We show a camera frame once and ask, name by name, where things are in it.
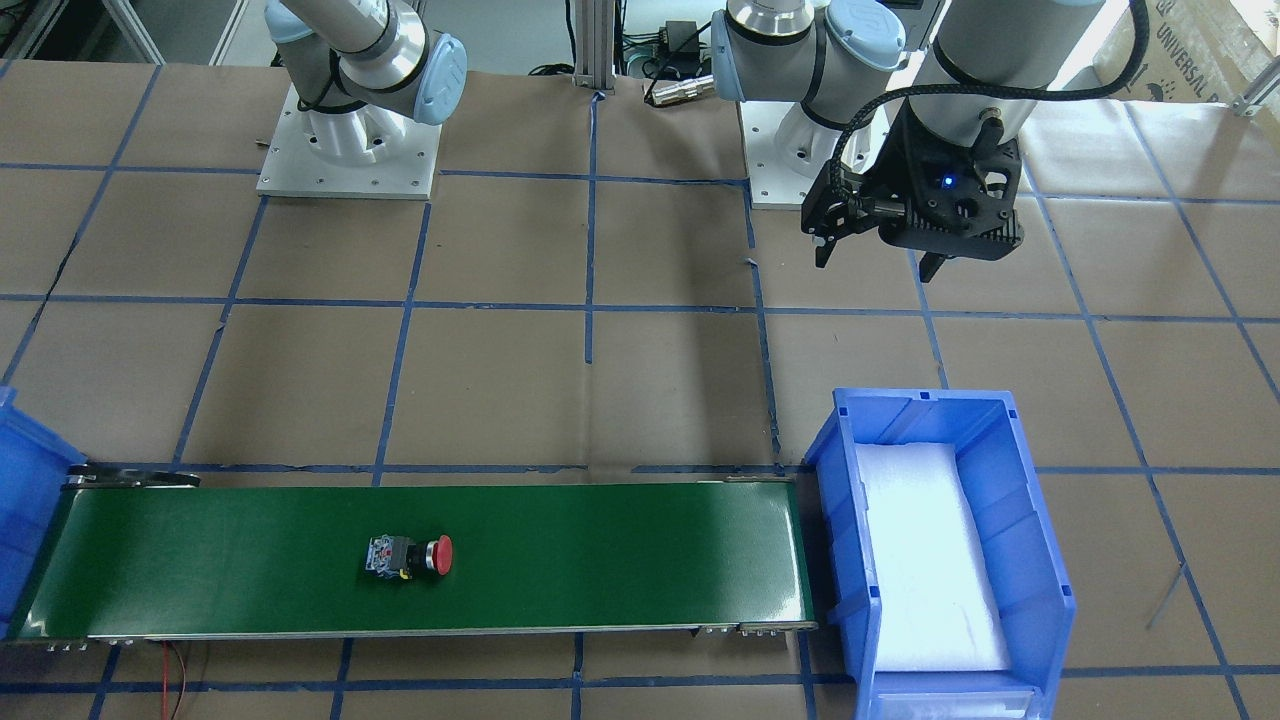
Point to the blue bin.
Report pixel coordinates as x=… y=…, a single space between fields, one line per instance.
x=1033 y=595
x=34 y=464

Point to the white foam pad bin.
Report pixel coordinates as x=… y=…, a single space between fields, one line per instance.
x=938 y=608

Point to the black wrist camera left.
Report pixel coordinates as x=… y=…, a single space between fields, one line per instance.
x=958 y=200

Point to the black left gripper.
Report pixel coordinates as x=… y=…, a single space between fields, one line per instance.
x=893 y=166

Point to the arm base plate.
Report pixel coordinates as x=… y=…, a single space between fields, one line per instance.
x=370 y=153
x=784 y=151

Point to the black power adapter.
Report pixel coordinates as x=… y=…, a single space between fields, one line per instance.
x=679 y=42

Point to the red push button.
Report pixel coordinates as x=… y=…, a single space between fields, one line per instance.
x=401 y=557

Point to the green conveyor belt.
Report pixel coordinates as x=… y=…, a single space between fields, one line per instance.
x=319 y=562

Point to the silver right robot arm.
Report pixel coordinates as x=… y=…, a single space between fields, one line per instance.
x=345 y=55

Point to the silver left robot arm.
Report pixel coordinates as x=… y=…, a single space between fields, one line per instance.
x=852 y=65

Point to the aluminium frame post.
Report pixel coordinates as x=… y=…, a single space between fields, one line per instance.
x=595 y=27

